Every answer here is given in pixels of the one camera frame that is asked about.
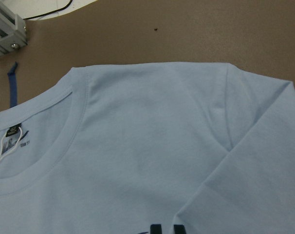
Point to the light blue t-shirt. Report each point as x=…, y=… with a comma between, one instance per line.
x=110, y=148

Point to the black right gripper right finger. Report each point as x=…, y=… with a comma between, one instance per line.
x=179, y=226

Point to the aluminium frame post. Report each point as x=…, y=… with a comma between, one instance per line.
x=13, y=35

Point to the blue tape grid lines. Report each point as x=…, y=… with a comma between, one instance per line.
x=13, y=85

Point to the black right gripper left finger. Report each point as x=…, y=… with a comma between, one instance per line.
x=156, y=227

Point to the white shirt hang tag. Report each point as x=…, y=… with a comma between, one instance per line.
x=7, y=145

